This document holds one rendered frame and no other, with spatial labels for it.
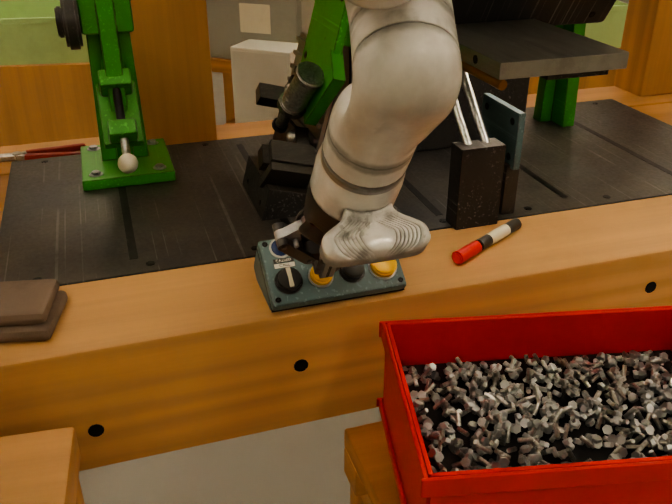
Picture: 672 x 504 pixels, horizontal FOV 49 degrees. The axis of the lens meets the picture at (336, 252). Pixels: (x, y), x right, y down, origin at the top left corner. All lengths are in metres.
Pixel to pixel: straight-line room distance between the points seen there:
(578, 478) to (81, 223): 0.69
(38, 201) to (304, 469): 1.04
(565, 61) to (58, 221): 0.65
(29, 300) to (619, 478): 0.56
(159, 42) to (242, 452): 1.07
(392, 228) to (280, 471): 1.34
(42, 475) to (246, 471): 1.21
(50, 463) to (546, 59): 0.63
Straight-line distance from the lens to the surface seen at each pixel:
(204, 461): 1.93
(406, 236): 0.60
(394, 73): 0.46
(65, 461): 0.72
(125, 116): 1.12
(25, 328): 0.79
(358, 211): 0.60
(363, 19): 0.49
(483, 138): 0.95
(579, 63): 0.87
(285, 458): 1.92
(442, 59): 0.46
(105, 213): 1.04
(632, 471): 0.62
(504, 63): 0.82
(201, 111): 1.30
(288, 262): 0.79
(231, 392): 0.81
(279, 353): 0.80
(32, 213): 1.07
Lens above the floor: 1.32
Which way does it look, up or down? 28 degrees down
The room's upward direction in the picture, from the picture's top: straight up
